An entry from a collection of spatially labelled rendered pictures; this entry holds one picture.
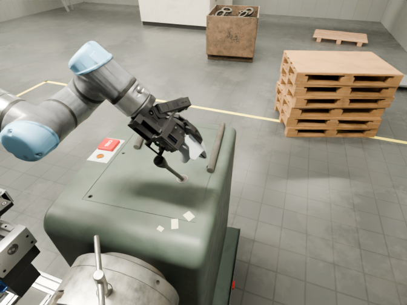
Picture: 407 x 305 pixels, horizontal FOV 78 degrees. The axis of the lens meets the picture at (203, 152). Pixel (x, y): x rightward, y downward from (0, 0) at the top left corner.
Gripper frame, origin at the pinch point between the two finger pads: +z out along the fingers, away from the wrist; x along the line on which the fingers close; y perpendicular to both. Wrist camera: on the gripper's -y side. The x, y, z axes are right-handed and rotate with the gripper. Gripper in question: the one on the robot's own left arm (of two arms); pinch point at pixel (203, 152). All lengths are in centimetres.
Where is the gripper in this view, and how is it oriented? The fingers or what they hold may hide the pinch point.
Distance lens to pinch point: 65.6
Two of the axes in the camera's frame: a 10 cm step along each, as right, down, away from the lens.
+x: 6.8, -2.3, -7.0
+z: 6.6, 6.0, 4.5
